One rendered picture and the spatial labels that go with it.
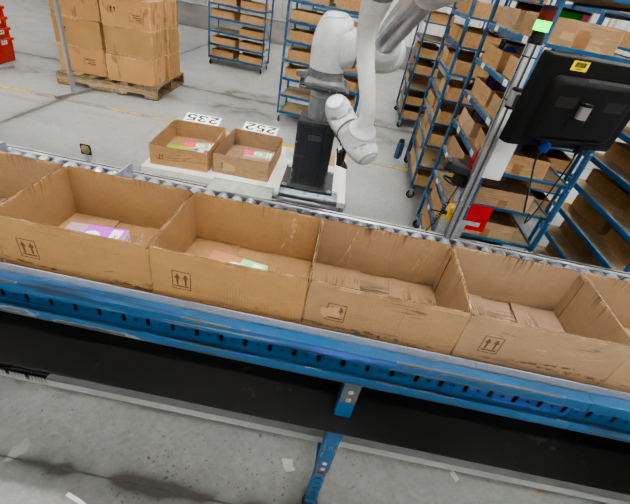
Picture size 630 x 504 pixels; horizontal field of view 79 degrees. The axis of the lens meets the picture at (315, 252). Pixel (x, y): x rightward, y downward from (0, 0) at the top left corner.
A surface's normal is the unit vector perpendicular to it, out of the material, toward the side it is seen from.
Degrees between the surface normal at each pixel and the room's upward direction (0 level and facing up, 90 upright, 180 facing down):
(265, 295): 91
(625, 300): 90
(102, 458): 0
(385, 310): 90
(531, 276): 89
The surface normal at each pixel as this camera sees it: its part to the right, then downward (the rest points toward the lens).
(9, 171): -0.12, 0.57
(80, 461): 0.16, -0.80
